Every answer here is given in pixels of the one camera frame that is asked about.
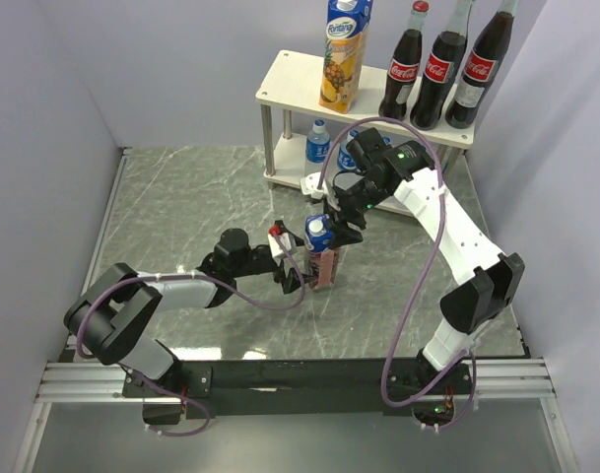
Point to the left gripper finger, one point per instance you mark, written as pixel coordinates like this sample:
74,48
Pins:
289,280
281,230

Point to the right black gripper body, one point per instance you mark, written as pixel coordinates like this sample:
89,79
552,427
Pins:
351,205

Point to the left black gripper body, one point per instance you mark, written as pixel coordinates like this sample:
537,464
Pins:
271,266

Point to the grape juice carton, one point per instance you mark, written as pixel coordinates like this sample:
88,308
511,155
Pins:
320,262

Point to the cola glass bottle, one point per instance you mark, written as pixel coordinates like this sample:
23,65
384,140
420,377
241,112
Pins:
482,66
441,67
404,65

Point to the pineapple juice carton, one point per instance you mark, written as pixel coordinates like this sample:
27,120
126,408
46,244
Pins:
345,45

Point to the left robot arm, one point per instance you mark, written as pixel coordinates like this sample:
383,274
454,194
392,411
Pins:
109,320

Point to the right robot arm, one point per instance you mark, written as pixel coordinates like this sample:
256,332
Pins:
486,278

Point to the white two-tier wooden shelf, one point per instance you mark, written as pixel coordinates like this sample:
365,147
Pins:
291,85

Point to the black base crossbar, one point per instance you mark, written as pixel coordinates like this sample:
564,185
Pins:
266,387

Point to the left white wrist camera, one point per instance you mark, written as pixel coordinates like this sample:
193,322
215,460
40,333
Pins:
281,242

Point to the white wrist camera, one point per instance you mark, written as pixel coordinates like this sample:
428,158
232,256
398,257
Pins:
281,242
309,188

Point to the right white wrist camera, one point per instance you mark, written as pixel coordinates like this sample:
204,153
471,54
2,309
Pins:
309,188

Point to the aluminium frame rail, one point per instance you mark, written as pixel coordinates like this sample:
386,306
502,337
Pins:
167,208

